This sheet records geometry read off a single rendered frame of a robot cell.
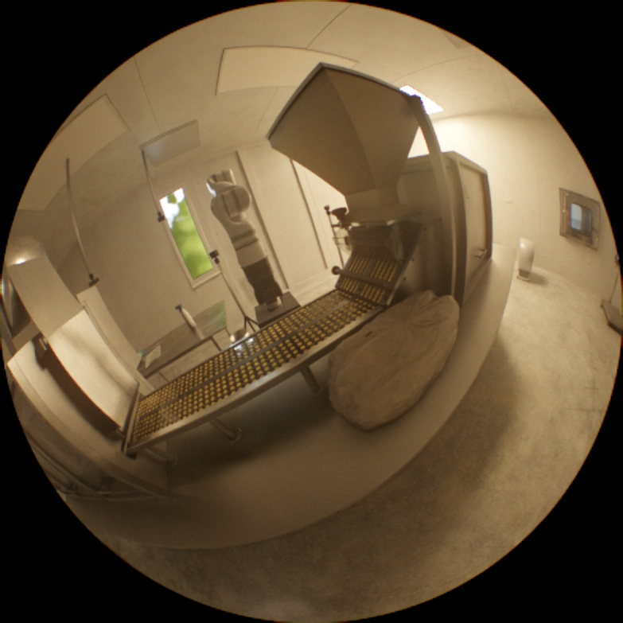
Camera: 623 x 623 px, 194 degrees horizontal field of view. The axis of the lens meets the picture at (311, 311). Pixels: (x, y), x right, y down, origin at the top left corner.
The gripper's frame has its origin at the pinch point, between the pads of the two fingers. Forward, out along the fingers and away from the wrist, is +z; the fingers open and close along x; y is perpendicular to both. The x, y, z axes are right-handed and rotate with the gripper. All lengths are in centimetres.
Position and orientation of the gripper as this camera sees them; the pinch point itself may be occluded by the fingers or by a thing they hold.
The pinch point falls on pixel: (277, 312)
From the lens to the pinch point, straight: 57.9
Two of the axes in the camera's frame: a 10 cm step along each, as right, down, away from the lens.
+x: 8.9, -4.3, 1.6
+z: 3.0, 8.1, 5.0
